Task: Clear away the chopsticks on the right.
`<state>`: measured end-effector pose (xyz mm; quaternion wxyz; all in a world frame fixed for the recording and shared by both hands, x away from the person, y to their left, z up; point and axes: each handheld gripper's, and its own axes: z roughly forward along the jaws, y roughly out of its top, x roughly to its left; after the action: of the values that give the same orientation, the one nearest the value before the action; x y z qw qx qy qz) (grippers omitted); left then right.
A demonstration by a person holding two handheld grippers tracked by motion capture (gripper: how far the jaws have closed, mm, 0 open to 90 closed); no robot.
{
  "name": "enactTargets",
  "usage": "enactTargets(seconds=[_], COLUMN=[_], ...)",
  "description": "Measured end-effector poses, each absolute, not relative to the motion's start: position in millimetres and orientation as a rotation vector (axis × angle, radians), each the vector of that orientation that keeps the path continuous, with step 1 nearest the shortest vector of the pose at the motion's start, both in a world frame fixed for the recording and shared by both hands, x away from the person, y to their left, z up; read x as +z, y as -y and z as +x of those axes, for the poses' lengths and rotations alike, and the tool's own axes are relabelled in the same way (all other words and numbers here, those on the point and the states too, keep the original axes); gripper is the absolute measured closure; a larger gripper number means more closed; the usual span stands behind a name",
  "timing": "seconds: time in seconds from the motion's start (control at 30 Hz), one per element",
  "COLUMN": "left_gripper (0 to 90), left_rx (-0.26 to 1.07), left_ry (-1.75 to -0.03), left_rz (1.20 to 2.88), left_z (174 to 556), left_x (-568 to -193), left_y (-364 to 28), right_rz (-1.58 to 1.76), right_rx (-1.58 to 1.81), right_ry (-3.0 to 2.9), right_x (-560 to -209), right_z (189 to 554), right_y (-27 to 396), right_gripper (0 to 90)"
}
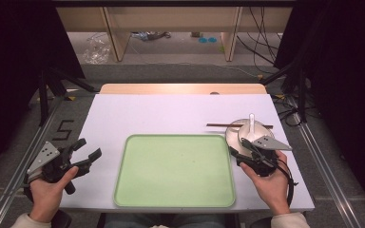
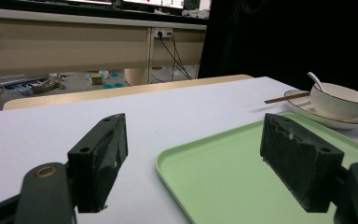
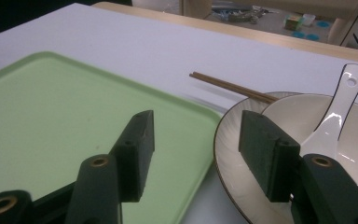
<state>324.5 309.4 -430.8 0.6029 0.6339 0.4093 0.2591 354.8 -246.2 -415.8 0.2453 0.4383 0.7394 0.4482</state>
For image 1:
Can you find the black curtain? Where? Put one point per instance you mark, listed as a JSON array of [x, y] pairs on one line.
[[15, 63], [345, 79]]

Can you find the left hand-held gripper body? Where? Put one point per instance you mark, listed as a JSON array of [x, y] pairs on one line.
[[44, 155]]

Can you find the person's left hand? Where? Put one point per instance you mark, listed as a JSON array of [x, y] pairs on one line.
[[46, 198]]

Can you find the white spoon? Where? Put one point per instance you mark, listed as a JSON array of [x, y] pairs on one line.
[[251, 122]]

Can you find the metal floor rail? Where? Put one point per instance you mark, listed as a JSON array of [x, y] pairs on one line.
[[326, 171], [19, 177]]

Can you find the clear plastic bag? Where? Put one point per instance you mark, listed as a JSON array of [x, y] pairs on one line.
[[96, 50]]

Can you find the black chair armrest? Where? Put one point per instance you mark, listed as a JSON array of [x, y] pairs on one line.
[[61, 219], [261, 222]]

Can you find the light green tray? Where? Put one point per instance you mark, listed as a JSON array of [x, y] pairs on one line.
[[174, 171]]

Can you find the wooden table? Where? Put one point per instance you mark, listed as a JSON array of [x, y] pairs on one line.
[[183, 89]]

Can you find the silver round plate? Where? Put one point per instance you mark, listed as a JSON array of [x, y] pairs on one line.
[[233, 136]]

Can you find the dark brown chopstick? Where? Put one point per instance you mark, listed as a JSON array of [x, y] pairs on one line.
[[221, 124]]

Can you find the silver bowl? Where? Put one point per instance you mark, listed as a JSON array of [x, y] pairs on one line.
[[261, 131]]

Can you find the person's right hand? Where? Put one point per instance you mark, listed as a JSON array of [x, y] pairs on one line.
[[272, 188]]

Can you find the clutter of small parts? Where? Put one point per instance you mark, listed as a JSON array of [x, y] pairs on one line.
[[150, 35]]

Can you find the blue round disc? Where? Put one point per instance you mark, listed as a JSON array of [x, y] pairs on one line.
[[212, 40], [203, 40]]

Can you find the black metal stand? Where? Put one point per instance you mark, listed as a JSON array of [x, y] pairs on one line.
[[49, 85], [301, 91]]

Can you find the wooden shelf frame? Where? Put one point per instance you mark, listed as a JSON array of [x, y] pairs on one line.
[[117, 34]]

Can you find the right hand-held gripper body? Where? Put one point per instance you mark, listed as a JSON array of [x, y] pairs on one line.
[[267, 144]]

